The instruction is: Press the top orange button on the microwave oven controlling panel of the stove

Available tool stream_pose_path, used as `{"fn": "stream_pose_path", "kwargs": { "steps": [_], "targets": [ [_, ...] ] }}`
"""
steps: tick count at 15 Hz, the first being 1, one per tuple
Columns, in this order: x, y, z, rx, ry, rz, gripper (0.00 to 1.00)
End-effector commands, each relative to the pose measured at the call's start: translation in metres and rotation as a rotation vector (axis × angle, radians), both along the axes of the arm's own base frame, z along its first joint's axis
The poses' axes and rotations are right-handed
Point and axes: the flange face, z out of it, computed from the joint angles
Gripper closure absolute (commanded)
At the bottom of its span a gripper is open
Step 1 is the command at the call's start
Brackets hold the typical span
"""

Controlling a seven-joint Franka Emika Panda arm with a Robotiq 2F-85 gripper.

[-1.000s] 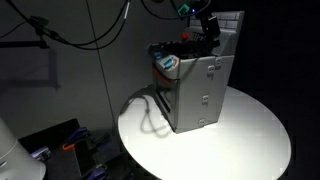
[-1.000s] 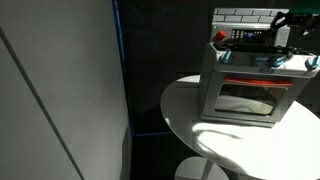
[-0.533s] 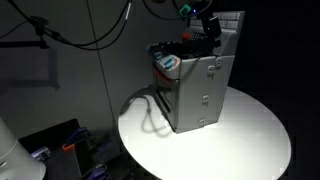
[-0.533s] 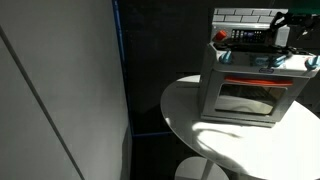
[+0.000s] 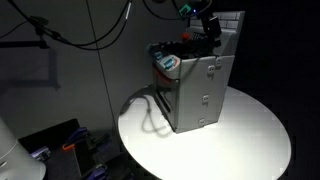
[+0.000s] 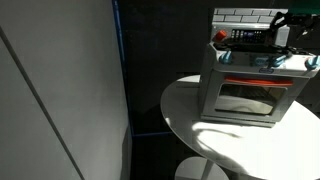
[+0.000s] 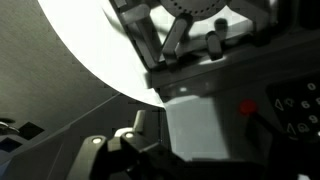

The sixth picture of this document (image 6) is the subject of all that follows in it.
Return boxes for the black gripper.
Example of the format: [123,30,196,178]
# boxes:
[268,10,320,37]

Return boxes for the blue stove knob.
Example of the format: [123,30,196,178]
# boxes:
[254,55,270,67]
[270,53,288,68]
[218,50,235,65]
[304,55,320,71]

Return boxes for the red round stove knob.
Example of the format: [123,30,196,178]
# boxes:
[213,29,229,43]

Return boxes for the grey toy kitchen stove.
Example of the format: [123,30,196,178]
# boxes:
[197,7,320,129]

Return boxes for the round white table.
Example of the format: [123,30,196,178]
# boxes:
[159,74,320,180]

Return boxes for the blue tape strip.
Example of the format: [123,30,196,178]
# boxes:
[111,0,175,139]

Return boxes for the orange oven door handle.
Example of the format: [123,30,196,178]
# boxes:
[223,75,295,88]

